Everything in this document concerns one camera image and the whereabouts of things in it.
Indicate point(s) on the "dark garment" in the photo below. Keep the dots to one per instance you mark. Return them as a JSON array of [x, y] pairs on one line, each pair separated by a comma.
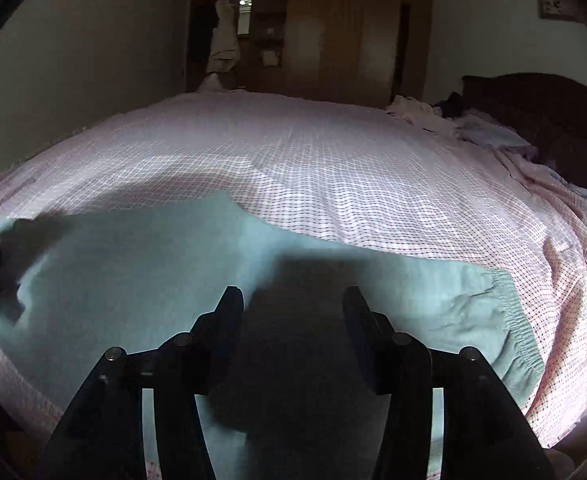
[[451, 105]]

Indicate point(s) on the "crumpled pink cloth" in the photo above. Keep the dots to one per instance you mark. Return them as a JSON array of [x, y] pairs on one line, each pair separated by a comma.
[[413, 110]]

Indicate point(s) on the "pink checkered bed sheet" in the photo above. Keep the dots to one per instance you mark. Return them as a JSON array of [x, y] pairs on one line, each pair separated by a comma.
[[323, 170]]

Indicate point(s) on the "lilac pillow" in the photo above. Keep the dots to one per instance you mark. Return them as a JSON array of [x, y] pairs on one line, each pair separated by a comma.
[[488, 132]]

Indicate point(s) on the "dark wooden headboard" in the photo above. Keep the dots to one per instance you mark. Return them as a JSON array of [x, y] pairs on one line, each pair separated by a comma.
[[548, 110]]

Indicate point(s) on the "white hanging garment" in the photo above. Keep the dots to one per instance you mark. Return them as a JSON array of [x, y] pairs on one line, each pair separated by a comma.
[[223, 40]]

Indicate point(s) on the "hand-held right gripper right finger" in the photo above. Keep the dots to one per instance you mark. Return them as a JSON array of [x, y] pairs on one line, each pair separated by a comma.
[[361, 345]]

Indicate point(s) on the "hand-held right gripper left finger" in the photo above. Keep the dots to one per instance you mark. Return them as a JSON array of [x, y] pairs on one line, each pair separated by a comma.
[[226, 330]]

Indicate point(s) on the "light blue pants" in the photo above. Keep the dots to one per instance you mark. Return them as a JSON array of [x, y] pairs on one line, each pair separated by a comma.
[[148, 270]]

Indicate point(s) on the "small pale box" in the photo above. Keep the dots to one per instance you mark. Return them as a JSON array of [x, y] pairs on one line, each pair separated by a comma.
[[271, 57]]

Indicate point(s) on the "wooden wardrobe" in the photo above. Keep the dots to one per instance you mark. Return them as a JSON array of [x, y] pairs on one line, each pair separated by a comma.
[[323, 35]]

